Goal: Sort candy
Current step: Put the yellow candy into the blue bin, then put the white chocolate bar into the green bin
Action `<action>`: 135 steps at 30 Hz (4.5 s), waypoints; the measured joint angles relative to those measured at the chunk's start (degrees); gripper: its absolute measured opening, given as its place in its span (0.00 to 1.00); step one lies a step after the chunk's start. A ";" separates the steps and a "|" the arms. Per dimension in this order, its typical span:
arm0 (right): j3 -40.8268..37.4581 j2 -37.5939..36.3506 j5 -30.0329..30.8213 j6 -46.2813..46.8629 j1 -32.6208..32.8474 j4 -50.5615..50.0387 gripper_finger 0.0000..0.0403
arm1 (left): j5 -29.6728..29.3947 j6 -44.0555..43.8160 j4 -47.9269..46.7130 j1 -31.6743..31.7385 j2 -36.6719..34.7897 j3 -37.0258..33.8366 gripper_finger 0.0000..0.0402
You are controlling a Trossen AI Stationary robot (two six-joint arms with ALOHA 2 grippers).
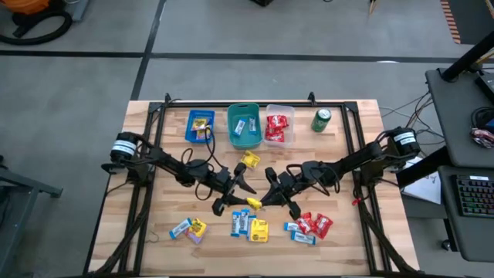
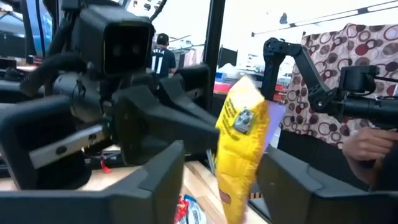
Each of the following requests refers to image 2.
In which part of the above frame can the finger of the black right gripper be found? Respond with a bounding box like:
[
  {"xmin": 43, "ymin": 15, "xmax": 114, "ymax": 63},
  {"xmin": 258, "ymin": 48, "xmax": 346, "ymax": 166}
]
[
  {"xmin": 111, "ymin": 88, "xmax": 221, "ymax": 166},
  {"xmin": 157, "ymin": 76, "xmax": 218, "ymax": 125}
]

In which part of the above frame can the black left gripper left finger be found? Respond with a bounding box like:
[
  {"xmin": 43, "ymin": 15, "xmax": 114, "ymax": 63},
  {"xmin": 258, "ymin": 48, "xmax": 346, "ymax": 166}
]
[{"xmin": 0, "ymin": 139, "xmax": 187, "ymax": 224}]

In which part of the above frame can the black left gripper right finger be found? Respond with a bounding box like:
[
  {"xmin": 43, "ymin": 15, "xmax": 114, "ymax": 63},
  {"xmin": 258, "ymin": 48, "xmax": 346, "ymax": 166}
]
[{"xmin": 255, "ymin": 145, "xmax": 398, "ymax": 224}]

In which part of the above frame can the yellow purple candy packet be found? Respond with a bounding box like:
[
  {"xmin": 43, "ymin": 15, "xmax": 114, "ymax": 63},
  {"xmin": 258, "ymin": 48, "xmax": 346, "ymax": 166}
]
[{"xmin": 214, "ymin": 74, "xmax": 287, "ymax": 224}]

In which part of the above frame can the red Skittles candy packet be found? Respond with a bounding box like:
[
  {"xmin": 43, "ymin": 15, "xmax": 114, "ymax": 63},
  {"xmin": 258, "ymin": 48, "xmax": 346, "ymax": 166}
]
[{"xmin": 174, "ymin": 195, "xmax": 190, "ymax": 224}]

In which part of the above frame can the blue white candy packet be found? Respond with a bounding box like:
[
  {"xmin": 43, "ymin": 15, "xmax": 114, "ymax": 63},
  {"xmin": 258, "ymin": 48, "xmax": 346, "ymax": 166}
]
[{"xmin": 183, "ymin": 194, "xmax": 208, "ymax": 224}]

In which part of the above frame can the red zip tie tag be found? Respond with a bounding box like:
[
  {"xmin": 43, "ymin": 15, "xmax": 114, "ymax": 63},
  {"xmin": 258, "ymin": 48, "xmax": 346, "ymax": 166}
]
[{"xmin": 99, "ymin": 155, "xmax": 112, "ymax": 174}]

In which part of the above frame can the person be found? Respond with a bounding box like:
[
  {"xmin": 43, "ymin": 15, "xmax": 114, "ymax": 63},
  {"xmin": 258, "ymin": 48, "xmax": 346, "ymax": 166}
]
[{"xmin": 149, "ymin": 32, "xmax": 177, "ymax": 78}]

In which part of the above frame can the person's hand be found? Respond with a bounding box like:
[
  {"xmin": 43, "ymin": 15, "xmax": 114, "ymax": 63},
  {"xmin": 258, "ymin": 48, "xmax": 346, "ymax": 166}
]
[{"xmin": 341, "ymin": 126, "xmax": 398, "ymax": 187}]

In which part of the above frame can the monitor with blue screen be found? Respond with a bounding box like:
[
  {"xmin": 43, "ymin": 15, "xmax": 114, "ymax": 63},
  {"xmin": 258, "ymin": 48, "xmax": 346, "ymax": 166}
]
[{"xmin": 24, "ymin": 0, "xmax": 54, "ymax": 58}]

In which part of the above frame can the cream cloth with maroon circles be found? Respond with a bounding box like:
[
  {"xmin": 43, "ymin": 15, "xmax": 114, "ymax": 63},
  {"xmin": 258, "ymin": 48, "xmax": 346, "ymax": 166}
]
[{"xmin": 279, "ymin": 22, "xmax": 398, "ymax": 150}]

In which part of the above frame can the black metal table frame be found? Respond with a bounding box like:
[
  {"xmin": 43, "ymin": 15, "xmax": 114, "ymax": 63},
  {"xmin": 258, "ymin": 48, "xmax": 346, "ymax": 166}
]
[{"xmin": 201, "ymin": 0, "xmax": 227, "ymax": 110}]

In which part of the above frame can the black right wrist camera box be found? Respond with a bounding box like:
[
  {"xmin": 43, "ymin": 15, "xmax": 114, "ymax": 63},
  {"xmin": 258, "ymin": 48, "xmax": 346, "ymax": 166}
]
[{"xmin": 72, "ymin": 4, "xmax": 155, "ymax": 78}]

